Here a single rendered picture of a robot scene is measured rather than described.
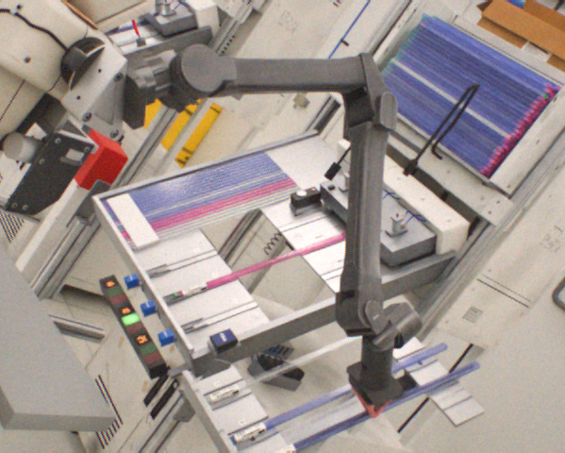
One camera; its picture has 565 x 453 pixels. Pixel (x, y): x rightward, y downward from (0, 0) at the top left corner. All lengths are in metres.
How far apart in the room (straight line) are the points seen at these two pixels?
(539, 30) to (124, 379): 1.59
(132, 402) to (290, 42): 1.57
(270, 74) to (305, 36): 1.92
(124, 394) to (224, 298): 0.65
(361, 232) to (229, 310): 0.54
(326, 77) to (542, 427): 2.27
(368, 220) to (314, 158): 0.96
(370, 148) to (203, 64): 0.37
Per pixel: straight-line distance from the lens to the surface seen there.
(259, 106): 3.33
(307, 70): 1.45
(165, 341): 1.84
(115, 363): 2.54
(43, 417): 1.57
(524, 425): 3.50
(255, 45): 3.21
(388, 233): 2.01
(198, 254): 2.05
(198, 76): 1.29
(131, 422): 2.42
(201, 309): 1.90
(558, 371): 3.48
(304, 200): 2.16
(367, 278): 1.43
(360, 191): 1.47
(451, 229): 2.02
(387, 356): 1.45
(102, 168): 2.63
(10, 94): 1.37
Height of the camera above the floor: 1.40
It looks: 11 degrees down
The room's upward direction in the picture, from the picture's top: 36 degrees clockwise
